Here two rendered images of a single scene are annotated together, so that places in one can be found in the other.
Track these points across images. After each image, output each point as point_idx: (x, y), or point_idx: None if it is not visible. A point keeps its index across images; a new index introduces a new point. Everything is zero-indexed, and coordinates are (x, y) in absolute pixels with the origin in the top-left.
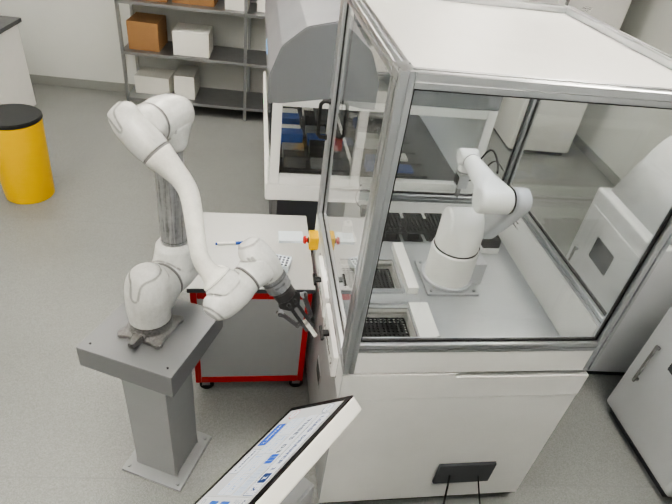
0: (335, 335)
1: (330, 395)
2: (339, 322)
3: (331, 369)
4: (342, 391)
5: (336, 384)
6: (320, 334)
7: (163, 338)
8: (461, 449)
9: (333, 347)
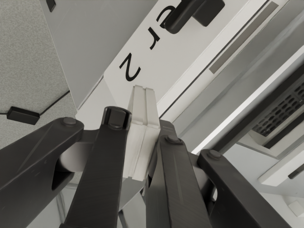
0: (208, 65)
1: (94, 17)
2: (258, 102)
3: (113, 86)
4: None
5: (98, 97)
6: (184, 10)
7: None
8: None
9: (161, 102)
